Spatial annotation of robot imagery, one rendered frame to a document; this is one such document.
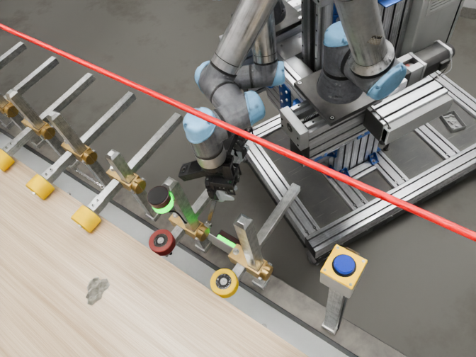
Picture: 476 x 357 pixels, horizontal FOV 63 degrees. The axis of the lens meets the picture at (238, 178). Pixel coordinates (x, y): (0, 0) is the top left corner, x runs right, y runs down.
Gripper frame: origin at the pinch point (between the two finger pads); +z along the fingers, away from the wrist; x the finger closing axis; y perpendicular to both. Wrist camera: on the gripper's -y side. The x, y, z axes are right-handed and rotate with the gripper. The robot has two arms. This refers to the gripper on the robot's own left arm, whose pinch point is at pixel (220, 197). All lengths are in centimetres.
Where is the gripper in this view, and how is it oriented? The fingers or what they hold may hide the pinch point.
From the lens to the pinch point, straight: 116.2
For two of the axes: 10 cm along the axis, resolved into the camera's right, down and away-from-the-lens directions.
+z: 1.7, 5.5, 8.2
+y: 9.5, 1.2, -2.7
